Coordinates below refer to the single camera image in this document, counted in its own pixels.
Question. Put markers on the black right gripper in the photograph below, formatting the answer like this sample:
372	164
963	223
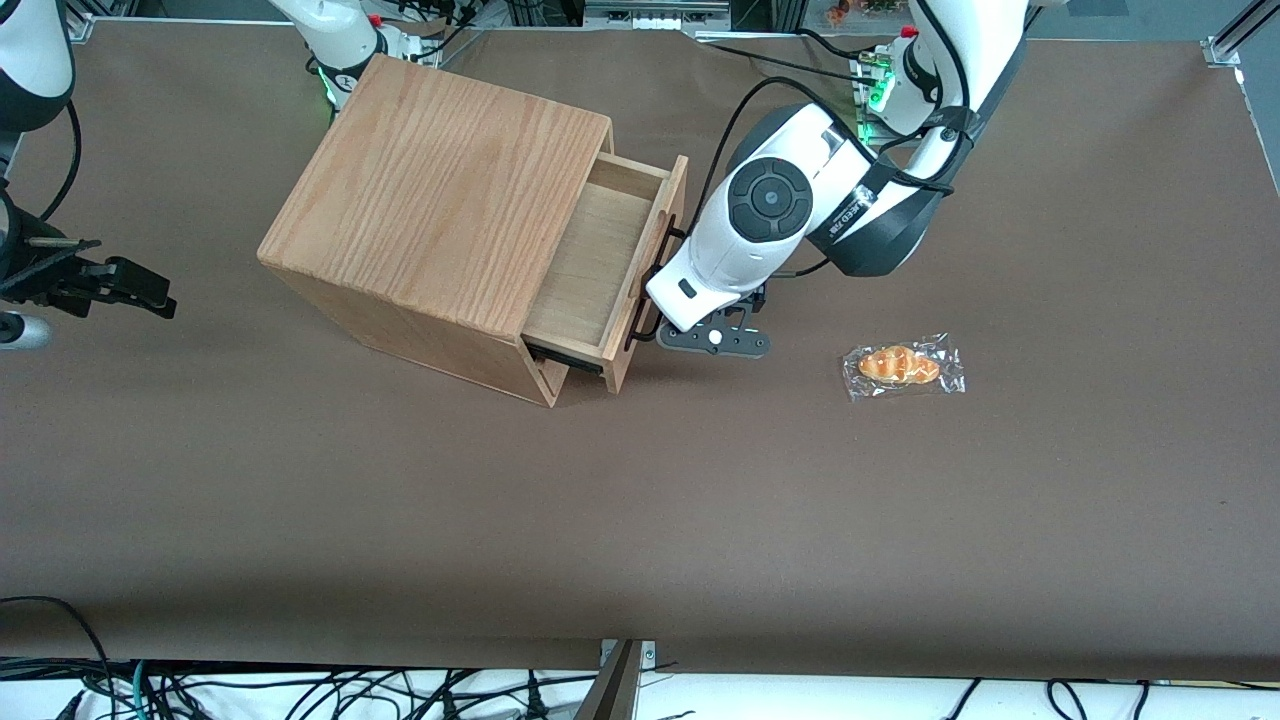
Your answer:
42	275

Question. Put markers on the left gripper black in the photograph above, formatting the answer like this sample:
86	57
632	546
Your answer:
650	274

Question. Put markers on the wooden drawer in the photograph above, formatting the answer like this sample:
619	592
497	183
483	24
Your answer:
600	260

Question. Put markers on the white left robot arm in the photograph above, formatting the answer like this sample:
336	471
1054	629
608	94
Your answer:
800	140

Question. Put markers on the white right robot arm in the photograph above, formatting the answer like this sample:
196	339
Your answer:
30	50

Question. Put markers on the wooden drawer cabinet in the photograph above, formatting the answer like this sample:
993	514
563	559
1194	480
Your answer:
430	180

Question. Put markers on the bread roll in clear wrapper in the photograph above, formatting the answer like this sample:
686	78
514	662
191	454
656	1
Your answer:
898	365

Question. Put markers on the dark angled bar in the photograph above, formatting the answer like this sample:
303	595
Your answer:
612	695

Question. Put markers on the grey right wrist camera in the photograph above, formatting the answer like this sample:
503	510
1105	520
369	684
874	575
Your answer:
20	332

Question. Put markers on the aluminium corner bracket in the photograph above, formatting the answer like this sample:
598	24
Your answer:
1220	50
80	25

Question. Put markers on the small metal table bracket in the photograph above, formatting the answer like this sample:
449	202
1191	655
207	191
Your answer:
648	655

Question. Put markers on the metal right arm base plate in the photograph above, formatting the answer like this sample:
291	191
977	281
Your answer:
410	45

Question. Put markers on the aluminium frame profile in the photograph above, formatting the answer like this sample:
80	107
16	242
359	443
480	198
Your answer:
1250	22

